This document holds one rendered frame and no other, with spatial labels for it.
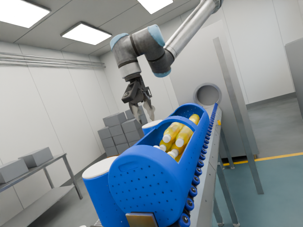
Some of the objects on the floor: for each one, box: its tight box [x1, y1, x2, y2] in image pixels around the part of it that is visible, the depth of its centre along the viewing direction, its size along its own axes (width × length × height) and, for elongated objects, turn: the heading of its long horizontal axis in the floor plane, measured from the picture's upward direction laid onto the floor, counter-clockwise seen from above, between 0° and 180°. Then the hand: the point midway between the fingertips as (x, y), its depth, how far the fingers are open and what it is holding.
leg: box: [217, 162, 240, 227], centre depth 150 cm, size 6×6×63 cm
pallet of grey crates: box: [97, 105, 148, 158], centre depth 476 cm, size 120×80×119 cm
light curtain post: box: [212, 36, 264, 195], centre depth 172 cm, size 6×6×170 cm
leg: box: [213, 196, 224, 227], centre depth 156 cm, size 6×6×63 cm
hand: (145, 120), depth 73 cm, fingers open, 5 cm apart
